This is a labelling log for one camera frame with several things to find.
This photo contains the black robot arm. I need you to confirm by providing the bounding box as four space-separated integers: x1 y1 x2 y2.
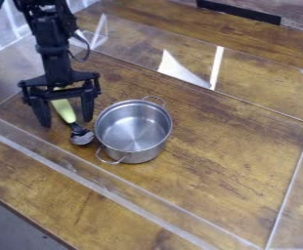
13 0 100 128

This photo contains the clear acrylic enclosure wall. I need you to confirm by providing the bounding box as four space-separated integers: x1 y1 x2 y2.
0 0 303 250

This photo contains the small steel pot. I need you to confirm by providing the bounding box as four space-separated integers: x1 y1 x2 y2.
93 96 172 165

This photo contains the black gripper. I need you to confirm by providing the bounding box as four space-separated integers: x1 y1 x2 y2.
19 45 100 128

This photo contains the green handled metal spoon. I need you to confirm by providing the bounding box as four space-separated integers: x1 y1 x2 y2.
48 87 95 146

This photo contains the black bar in background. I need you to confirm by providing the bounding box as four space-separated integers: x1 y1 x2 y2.
196 0 281 25

